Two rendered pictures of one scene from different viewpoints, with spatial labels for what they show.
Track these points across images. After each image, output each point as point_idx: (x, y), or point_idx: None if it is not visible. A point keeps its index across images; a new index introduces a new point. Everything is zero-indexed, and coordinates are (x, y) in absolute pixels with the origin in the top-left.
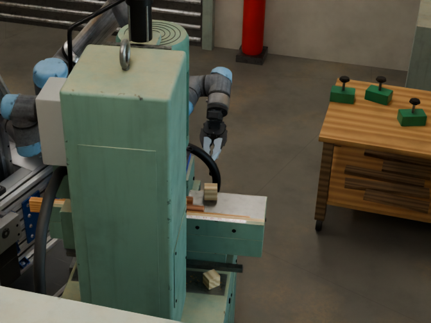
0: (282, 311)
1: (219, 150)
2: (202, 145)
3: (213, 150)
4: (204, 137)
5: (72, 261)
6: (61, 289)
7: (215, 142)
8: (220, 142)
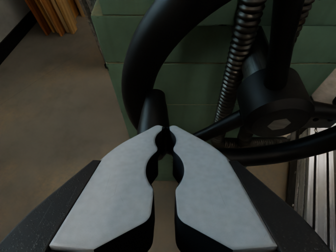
0: None
1: (114, 148)
2: (240, 166)
3: (153, 148)
4: (258, 238)
5: (335, 78)
6: (333, 223)
7: (139, 194)
8: (83, 197)
